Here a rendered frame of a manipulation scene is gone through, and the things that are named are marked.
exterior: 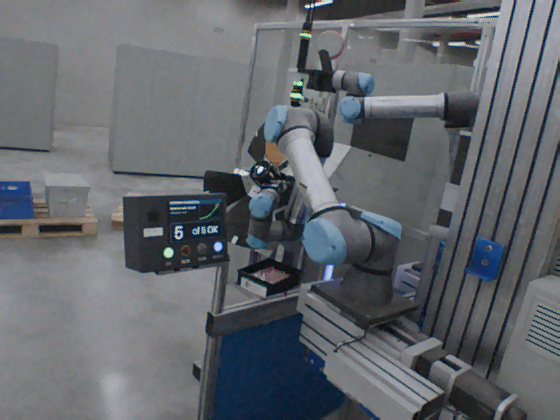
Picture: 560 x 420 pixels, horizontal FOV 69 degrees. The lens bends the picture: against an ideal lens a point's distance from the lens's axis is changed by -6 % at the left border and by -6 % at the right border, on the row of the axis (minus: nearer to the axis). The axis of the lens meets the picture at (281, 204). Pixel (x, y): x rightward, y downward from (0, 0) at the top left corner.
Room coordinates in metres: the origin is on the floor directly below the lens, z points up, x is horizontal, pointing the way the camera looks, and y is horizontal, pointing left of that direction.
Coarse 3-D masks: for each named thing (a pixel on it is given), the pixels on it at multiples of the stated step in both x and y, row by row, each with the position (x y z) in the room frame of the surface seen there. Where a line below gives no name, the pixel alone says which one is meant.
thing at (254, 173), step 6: (258, 162) 1.91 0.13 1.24; (264, 162) 1.90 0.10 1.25; (270, 162) 1.87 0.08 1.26; (252, 168) 1.90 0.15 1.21; (258, 168) 1.89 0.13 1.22; (264, 168) 1.87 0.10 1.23; (270, 168) 1.84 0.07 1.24; (276, 168) 1.88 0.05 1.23; (252, 174) 1.87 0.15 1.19; (258, 174) 1.85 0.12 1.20; (264, 174) 1.82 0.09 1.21; (276, 174) 1.86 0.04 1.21; (282, 174) 1.94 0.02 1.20; (252, 180) 1.86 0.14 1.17; (258, 180) 1.83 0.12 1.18; (264, 180) 1.83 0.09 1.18; (270, 180) 1.84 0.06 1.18; (258, 186) 1.87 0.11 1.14
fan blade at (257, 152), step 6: (258, 132) 2.17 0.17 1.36; (258, 138) 2.13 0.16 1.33; (264, 138) 2.05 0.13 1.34; (258, 144) 2.10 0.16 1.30; (264, 144) 2.02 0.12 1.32; (252, 150) 2.17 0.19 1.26; (258, 150) 2.08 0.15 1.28; (264, 150) 2.00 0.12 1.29; (252, 156) 2.16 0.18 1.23; (258, 156) 2.07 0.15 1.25
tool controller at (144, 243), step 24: (144, 216) 0.98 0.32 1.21; (168, 216) 1.02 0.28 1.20; (192, 216) 1.07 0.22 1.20; (216, 216) 1.12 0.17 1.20; (144, 240) 0.97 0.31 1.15; (168, 240) 1.01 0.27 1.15; (192, 240) 1.06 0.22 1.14; (216, 240) 1.11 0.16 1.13; (144, 264) 0.95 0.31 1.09; (168, 264) 1.00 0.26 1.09; (192, 264) 1.04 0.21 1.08
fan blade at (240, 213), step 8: (240, 200) 1.80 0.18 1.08; (248, 200) 1.80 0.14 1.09; (232, 208) 1.77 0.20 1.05; (240, 208) 1.77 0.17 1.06; (248, 208) 1.78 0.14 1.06; (232, 216) 1.75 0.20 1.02; (240, 216) 1.75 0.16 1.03; (248, 216) 1.76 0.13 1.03; (232, 224) 1.72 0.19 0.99; (240, 224) 1.73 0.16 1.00; (248, 224) 1.73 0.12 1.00; (232, 232) 1.70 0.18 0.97; (240, 232) 1.70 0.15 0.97; (248, 232) 1.71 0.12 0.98; (240, 240) 1.68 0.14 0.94
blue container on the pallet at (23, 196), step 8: (0, 184) 3.92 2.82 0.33; (8, 184) 3.96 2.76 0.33; (16, 184) 4.00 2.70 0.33; (24, 184) 4.05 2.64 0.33; (0, 192) 3.92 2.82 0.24; (8, 192) 3.96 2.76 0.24; (16, 192) 4.00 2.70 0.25; (24, 192) 4.05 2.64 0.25; (32, 192) 3.72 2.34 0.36; (0, 200) 3.45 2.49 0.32; (8, 200) 3.49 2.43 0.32; (16, 200) 3.53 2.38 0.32; (24, 200) 3.56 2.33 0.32; (32, 200) 3.61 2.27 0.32; (0, 208) 3.45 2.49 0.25; (8, 208) 3.49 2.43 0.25; (16, 208) 3.53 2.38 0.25; (24, 208) 3.56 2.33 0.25; (32, 208) 3.60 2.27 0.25; (0, 216) 3.45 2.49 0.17; (8, 216) 3.49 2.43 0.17; (16, 216) 3.53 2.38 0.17; (24, 216) 3.56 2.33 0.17; (32, 216) 3.60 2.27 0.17
